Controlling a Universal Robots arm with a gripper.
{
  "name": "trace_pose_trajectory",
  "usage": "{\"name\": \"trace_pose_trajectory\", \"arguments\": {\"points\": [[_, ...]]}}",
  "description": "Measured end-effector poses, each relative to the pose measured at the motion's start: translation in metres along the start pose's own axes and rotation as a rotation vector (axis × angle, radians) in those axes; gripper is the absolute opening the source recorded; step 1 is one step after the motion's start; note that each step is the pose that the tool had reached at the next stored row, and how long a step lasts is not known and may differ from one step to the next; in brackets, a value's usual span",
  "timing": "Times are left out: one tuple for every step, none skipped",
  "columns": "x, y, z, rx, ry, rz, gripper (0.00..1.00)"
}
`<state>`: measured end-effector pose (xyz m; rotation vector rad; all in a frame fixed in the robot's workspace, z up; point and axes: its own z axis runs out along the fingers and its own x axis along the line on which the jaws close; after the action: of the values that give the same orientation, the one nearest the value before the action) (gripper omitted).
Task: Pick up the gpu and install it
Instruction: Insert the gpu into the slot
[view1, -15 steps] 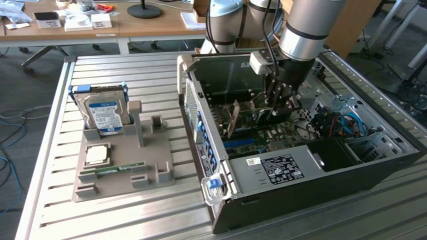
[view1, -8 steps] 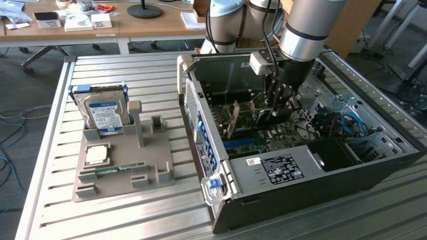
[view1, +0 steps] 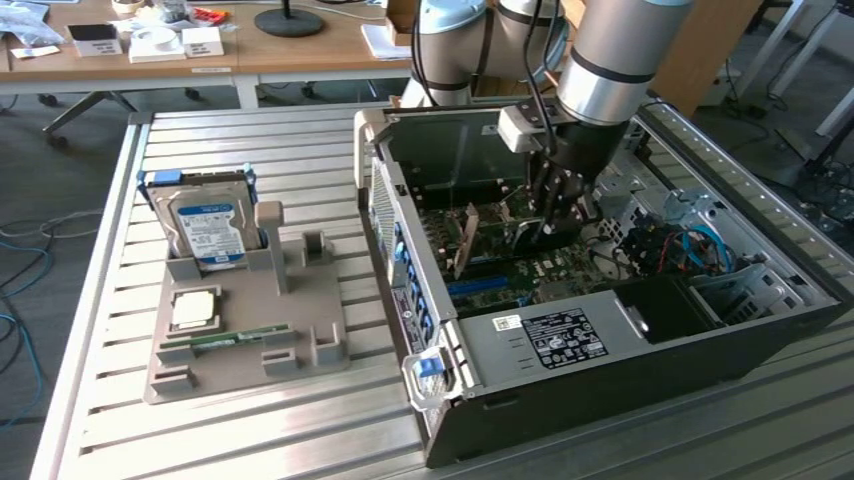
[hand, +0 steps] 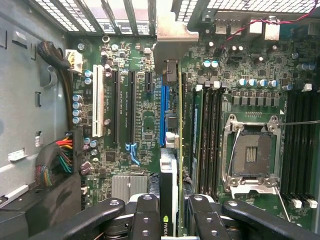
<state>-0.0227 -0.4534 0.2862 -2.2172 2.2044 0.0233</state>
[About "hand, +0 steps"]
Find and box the silver chipset heat sink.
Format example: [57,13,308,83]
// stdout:
[111,174,149,199]

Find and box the thin locking lever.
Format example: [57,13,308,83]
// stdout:
[224,124,245,185]
[277,120,320,126]

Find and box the CPU socket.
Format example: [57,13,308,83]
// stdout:
[220,113,283,194]

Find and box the green motherboard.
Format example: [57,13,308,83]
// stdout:
[71,34,320,226]

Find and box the black fan shroud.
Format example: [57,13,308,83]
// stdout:
[0,172,85,240]

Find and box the blue expansion slot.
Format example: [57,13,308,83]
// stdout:
[158,74,171,149]

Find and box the long black expansion slot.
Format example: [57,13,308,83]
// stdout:
[128,70,138,145]
[111,69,121,145]

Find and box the white expansion slot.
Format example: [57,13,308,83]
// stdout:
[91,64,105,138]

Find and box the short black expansion slot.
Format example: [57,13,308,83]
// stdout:
[145,71,154,94]

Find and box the open black PC case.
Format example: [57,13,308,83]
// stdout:
[0,0,320,240]

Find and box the coloured power wire bundle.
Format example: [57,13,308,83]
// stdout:
[34,129,84,188]

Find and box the black sleeved power cable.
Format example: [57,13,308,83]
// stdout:
[36,40,84,76]

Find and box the red twisted wire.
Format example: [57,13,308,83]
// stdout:
[224,3,319,42]

